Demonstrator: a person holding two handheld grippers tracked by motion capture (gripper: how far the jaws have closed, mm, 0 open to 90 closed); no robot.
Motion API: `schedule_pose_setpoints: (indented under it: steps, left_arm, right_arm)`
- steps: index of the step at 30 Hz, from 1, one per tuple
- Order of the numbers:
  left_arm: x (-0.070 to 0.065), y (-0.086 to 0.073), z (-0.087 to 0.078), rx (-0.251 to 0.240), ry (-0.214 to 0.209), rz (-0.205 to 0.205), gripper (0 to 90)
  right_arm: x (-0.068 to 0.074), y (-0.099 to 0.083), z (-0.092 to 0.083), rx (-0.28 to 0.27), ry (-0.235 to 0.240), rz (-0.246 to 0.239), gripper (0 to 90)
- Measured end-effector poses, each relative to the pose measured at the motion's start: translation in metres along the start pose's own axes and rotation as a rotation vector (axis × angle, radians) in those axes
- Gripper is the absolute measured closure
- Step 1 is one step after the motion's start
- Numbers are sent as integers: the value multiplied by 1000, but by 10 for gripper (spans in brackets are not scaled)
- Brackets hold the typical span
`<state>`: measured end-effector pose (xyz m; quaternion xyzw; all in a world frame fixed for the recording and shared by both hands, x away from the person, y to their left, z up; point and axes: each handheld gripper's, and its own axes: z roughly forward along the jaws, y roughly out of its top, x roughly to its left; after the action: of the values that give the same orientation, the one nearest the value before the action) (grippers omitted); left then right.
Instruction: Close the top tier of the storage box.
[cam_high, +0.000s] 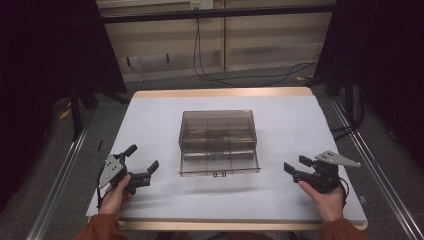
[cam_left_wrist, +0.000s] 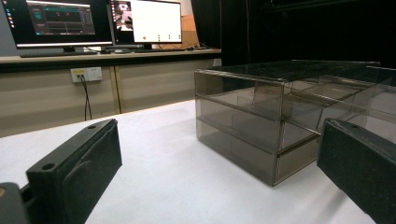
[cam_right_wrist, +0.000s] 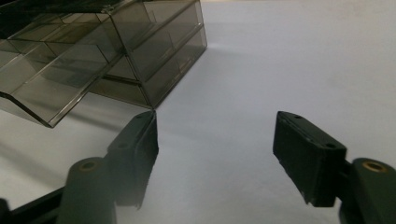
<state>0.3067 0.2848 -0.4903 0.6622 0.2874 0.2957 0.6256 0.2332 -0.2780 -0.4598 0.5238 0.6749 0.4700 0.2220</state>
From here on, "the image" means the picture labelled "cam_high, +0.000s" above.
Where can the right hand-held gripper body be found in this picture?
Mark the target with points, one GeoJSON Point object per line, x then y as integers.
{"type": "Point", "coordinates": [325, 175]}

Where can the white table cover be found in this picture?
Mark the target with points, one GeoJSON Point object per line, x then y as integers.
{"type": "Point", "coordinates": [286, 126]}

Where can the person's right hand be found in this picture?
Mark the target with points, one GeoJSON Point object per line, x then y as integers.
{"type": "Point", "coordinates": [330, 205]}

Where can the black metal stand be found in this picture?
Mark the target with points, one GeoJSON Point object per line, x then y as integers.
{"type": "Point", "coordinates": [348, 100]}
{"type": "Point", "coordinates": [76, 113]}

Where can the smoky transparent plastic compartment box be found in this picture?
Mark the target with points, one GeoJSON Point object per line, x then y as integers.
{"type": "Point", "coordinates": [218, 143]}

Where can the black curtain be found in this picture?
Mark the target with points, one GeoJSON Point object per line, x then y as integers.
{"type": "Point", "coordinates": [386, 66]}
{"type": "Point", "coordinates": [36, 66]}

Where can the person's left hand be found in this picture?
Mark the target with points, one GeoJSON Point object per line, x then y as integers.
{"type": "Point", "coordinates": [113, 200]}

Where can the white wall socket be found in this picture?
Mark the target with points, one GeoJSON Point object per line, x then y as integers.
{"type": "Point", "coordinates": [201, 4]}

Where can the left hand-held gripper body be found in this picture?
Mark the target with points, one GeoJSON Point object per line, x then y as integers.
{"type": "Point", "coordinates": [111, 168]}

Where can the metal floor rail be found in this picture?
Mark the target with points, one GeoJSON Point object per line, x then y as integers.
{"type": "Point", "coordinates": [56, 186]}
{"type": "Point", "coordinates": [383, 186]}

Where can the yellow floor tape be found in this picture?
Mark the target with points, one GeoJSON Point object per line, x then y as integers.
{"type": "Point", "coordinates": [301, 78]}
{"type": "Point", "coordinates": [65, 113]}

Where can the black horizontal bar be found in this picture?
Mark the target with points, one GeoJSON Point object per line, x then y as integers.
{"type": "Point", "coordinates": [216, 13]}

